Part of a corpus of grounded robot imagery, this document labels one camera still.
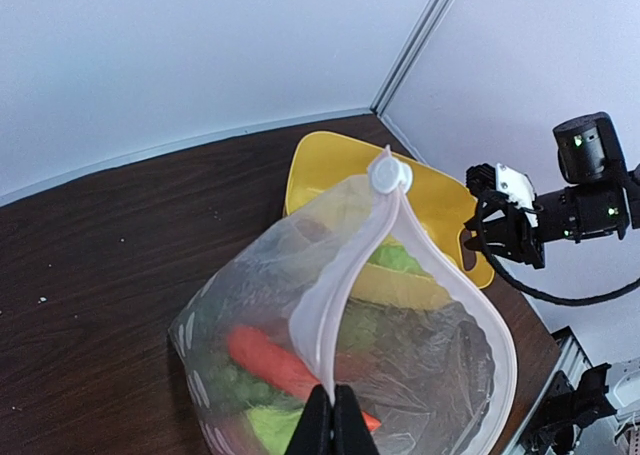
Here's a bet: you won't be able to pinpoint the front aluminium rail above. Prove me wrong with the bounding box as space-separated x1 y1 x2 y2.
502 326 593 455

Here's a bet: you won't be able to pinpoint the green toy grapes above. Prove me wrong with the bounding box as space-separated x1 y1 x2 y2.
207 360 277 411

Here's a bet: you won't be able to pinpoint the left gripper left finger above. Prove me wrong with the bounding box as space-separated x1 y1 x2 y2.
285 385 333 455

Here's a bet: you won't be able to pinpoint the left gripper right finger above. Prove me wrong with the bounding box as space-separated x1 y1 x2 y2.
333 385 379 455

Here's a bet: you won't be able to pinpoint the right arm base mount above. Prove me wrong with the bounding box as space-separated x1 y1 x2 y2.
521 358 639 454

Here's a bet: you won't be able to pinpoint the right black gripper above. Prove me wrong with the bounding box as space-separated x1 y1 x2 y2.
465 112 630 269

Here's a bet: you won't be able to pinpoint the right metal frame post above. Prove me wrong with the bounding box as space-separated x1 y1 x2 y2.
370 0 455 117

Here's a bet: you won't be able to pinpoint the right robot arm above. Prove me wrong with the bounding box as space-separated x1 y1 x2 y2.
464 112 639 269

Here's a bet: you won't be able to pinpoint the light green toy squash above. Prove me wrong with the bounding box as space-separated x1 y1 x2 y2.
246 406 303 455

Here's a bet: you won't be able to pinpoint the right black cable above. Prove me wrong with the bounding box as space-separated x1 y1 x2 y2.
462 194 640 307

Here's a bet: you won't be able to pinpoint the orange toy carrot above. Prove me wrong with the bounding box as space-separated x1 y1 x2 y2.
227 324 382 432

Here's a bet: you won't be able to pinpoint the yellow plastic basket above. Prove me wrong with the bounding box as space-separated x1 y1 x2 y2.
284 131 495 310

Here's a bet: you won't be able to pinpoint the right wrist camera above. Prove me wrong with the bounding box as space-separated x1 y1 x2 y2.
465 163 538 228

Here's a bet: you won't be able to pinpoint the clear zip top bag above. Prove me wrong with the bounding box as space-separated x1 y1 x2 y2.
169 149 518 454

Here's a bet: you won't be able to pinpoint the green toy apple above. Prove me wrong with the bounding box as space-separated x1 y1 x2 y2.
368 245 426 276

